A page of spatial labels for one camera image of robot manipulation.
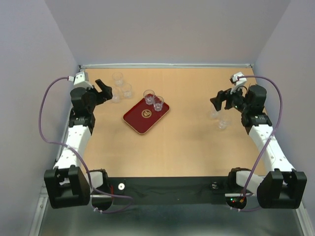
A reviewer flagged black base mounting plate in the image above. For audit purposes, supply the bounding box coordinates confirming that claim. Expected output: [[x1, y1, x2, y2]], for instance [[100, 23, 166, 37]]
[[98, 177, 243, 205]]

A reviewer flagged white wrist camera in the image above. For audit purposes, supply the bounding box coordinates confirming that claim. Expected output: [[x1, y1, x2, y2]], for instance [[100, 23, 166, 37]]
[[73, 71, 93, 89], [230, 72, 247, 94]]

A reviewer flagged purple cable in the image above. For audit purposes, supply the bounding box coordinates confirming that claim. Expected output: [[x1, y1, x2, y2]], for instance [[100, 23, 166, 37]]
[[40, 76, 134, 214], [230, 75, 283, 212]]

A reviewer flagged clear glass right upper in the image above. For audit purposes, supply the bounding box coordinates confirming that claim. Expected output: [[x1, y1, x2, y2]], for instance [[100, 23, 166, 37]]
[[209, 105, 220, 119]]

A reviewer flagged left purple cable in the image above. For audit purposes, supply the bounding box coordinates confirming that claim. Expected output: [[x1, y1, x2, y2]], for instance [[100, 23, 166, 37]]
[[40, 76, 134, 214]]

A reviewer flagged clear glass right lower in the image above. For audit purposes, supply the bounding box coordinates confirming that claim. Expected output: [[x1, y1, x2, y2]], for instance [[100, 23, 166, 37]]
[[218, 115, 231, 130]]

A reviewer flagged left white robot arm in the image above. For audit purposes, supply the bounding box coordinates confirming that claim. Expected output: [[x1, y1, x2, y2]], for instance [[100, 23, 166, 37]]
[[44, 77, 113, 208]]

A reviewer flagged clear faceted glass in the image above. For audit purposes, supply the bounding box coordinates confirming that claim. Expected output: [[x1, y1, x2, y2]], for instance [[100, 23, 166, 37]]
[[153, 96, 164, 112], [143, 89, 155, 105]]

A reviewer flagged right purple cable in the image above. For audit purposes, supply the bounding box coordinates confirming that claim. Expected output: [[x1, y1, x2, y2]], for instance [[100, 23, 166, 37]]
[[230, 75, 283, 212]]

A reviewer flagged aluminium table frame rail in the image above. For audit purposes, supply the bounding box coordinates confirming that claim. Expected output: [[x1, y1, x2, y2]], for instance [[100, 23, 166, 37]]
[[79, 63, 253, 69]]

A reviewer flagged red rectangular serving tray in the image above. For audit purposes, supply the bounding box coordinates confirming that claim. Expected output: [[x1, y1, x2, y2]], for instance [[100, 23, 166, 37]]
[[123, 98, 170, 135]]

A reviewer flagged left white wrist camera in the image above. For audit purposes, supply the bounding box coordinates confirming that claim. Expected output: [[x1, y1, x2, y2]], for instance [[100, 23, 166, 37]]
[[73, 71, 93, 89]]

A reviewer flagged clear glass left middle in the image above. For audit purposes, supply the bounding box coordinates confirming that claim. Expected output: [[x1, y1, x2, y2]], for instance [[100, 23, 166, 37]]
[[121, 83, 132, 98]]

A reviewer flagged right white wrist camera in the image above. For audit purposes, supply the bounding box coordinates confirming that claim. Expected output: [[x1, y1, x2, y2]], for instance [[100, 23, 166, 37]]
[[230, 72, 247, 94]]

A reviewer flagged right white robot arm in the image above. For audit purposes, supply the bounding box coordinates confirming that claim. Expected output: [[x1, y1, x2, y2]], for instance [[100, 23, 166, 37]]
[[210, 85, 307, 209]]

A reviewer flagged clear glass left front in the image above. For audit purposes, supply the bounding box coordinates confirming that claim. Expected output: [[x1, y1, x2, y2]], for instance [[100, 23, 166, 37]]
[[111, 87, 121, 103]]

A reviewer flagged clear glass back left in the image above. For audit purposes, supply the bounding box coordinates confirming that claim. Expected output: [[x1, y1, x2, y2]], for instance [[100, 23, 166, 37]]
[[112, 72, 124, 87]]

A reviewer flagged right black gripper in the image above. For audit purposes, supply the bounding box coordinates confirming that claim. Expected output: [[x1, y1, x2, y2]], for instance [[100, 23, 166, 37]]
[[209, 84, 250, 114]]

